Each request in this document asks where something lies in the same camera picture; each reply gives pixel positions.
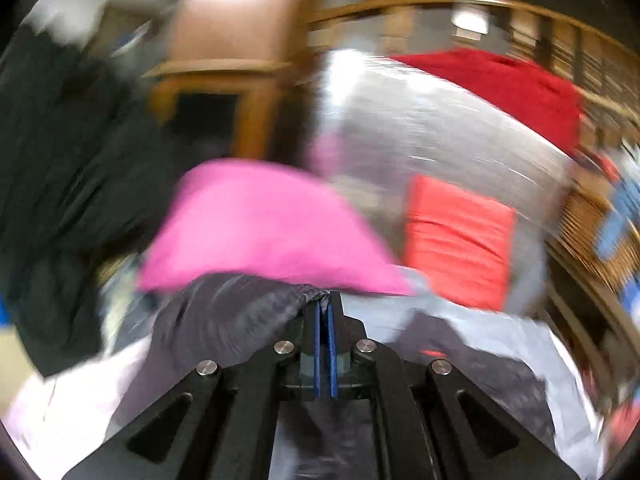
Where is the wicker basket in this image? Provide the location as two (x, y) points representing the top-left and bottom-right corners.
(545, 187), (628, 293)

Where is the pale pink sheet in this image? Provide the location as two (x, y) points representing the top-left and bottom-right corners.
(4, 335), (153, 480)

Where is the dark grey jacket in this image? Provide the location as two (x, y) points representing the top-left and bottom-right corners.
(114, 272), (558, 480)

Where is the red blanket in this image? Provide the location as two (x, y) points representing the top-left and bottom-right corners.
(389, 47), (587, 160)

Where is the orange-red cushion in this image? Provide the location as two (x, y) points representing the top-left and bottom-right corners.
(402, 175), (519, 312)

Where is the black clothes pile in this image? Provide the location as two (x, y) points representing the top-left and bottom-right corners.
(0, 25), (188, 377)

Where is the pink pillow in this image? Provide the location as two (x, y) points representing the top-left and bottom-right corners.
(137, 159), (417, 297)

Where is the light blue cloth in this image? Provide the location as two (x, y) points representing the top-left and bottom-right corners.
(594, 172), (640, 262)

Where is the grey blanket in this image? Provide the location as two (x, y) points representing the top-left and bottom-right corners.
(97, 260), (608, 480)

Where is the wooden railing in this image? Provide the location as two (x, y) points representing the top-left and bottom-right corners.
(300, 0), (640, 171)

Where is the wooden cabinet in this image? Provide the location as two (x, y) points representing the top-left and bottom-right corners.
(142, 59), (297, 162)

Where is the silver foil insulation mat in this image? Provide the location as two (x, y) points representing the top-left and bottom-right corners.
(309, 50), (577, 311)

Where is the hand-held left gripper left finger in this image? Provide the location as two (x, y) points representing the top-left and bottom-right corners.
(62, 296), (325, 480)

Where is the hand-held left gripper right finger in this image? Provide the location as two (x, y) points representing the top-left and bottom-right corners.
(324, 291), (582, 480)

